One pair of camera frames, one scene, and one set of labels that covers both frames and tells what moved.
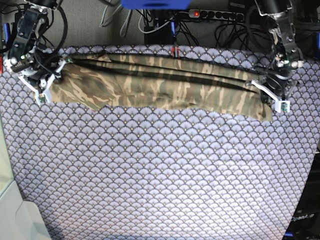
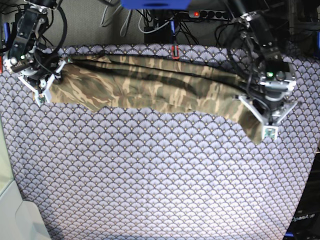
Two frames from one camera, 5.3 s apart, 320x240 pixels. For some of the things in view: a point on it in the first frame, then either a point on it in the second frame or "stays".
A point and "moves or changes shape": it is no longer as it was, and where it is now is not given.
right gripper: (277, 78) to (269, 93)
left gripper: (37, 66) stays
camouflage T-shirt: (210, 86) moves or changes shape
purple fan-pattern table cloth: (121, 173) stays
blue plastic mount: (155, 4) stays
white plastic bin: (20, 219) stays
